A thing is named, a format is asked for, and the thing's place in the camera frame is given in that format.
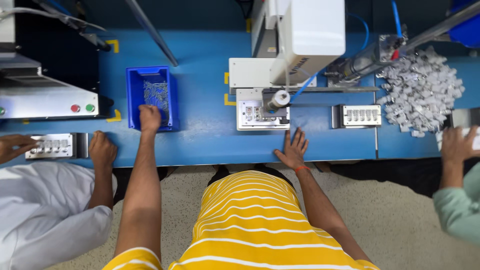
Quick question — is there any person's left hand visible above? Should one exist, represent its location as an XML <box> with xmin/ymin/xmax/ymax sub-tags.
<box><xmin>138</xmin><ymin>104</ymin><xmax>162</xmax><ymax>134</ymax></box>

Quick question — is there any person's right hand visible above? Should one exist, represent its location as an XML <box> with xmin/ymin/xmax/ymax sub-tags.
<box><xmin>273</xmin><ymin>127</ymin><xmax>310</xmax><ymax>172</ymax></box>

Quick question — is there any white press machine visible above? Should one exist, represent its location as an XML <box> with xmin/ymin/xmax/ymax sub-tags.
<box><xmin>228</xmin><ymin>0</ymin><xmax>347</xmax><ymax>91</ymax></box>

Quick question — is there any grey metal rod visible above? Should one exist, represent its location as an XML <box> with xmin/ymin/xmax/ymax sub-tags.
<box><xmin>125</xmin><ymin>0</ymin><xmax>179</xmax><ymax>68</ymax></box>

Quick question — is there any metal fixture block with slots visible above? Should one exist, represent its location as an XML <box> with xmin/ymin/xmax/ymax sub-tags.
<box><xmin>443</xmin><ymin>107</ymin><xmax>480</xmax><ymax>130</ymax></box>
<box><xmin>331</xmin><ymin>104</ymin><xmax>383</xmax><ymax>129</ymax></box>
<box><xmin>25</xmin><ymin>133</ymin><xmax>89</xmax><ymax>160</ymax></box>

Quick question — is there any pile of small metal pins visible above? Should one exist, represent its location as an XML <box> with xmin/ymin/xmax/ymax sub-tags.
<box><xmin>143</xmin><ymin>80</ymin><xmax>170</xmax><ymax>126</ymax></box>

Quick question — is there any blue plastic bin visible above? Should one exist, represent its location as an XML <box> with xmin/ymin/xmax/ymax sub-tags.
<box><xmin>125</xmin><ymin>66</ymin><xmax>179</xmax><ymax>133</ymax></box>

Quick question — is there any yellow white striped shirt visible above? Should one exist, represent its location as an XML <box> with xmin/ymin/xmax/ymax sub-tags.
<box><xmin>102</xmin><ymin>170</ymin><xmax>380</xmax><ymax>270</ymax></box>

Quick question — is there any metal fixture plate under press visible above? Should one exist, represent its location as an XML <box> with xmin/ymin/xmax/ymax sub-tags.
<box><xmin>236</xmin><ymin>88</ymin><xmax>291</xmax><ymax>131</ymax></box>

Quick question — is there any blue air hose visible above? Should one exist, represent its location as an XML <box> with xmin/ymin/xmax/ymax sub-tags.
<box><xmin>391</xmin><ymin>0</ymin><xmax>403</xmax><ymax>38</ymax></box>
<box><xmin>289</xmin><ymin>13</ymin><xmax>370</xmax><ymax>104</ymax></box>

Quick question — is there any metal pneumatic cylinder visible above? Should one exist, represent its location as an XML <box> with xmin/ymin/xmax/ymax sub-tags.
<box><xmin>325</xmin><ymin>34</ymin><xmax>409</xmax><ymax>84</ymax></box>

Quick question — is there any heap of white plastic parts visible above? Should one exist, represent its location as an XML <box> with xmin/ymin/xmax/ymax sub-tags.
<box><xmin>376</xmin><ymin>46</ymin><xmax>466</xmax><ymax>138</ymax></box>

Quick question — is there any grey machine with round buttons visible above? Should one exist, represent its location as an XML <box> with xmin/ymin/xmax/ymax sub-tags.
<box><xmin>0</xmin><ymin>0</ymin><xmax>115</xmax><ymax>120</ymax></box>

